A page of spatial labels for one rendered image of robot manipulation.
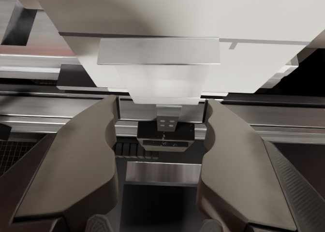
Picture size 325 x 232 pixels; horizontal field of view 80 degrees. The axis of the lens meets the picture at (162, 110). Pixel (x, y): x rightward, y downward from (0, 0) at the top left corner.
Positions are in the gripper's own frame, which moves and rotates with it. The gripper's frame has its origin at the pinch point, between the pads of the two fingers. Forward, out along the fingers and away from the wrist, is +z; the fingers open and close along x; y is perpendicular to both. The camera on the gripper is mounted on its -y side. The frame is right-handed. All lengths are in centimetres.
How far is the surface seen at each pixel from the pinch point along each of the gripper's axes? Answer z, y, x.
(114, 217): 25, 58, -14
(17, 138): 35, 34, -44
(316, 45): 23.5, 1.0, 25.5
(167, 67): 5.9, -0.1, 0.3
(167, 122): 16.7, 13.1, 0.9
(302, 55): 170, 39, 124
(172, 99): 10.8, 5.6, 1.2
